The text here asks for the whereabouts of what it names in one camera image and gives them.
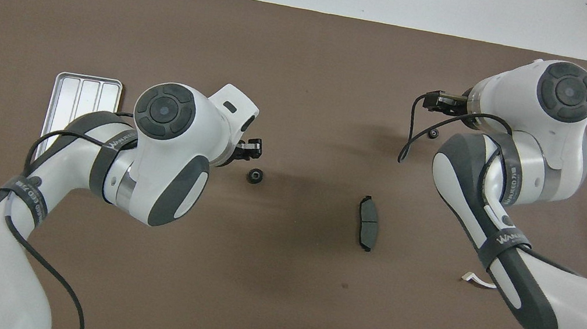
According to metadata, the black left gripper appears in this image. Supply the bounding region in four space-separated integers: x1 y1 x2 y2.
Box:
226 135 264 170

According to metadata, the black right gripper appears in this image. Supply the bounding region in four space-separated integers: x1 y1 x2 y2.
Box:
423 90 461 116

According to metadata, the silver metal tray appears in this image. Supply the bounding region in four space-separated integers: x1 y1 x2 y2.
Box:
38 69 124 163

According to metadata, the brown paper table mat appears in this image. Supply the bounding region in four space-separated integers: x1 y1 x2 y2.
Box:
0 0 587 329

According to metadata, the dark grey brake pad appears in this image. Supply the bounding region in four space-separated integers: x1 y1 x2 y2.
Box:
353 194 385 253

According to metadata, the white curved plastic bracket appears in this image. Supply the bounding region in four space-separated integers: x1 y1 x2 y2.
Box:
461 271 498 289

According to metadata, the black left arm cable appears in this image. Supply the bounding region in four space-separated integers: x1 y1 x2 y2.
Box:
0 96 143 329

